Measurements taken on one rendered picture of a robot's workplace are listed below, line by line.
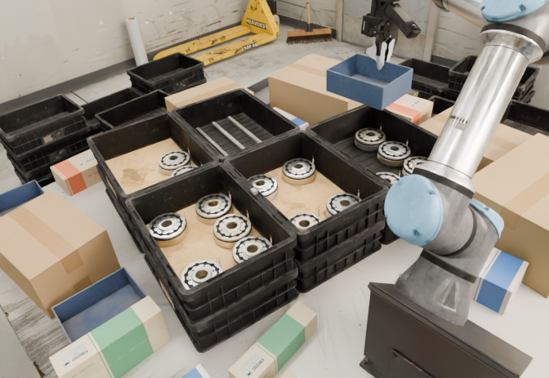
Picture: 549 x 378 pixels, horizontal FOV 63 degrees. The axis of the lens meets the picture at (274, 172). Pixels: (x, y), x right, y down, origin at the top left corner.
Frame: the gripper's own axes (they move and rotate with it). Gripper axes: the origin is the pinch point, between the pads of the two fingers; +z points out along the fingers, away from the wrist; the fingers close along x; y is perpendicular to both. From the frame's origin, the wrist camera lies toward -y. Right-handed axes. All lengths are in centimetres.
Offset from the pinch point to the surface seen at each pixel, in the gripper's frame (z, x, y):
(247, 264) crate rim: 28, 67, -17
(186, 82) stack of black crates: 57, -29, 158
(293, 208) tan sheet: 34, 37, -2
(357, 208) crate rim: 24.3, 35.1, -21.9
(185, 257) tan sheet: 38, 70, 4
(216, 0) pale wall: 51, -179, 331
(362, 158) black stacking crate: 30.3, 4.4, -0.6
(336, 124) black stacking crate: 22.6, 4.1, 12.0
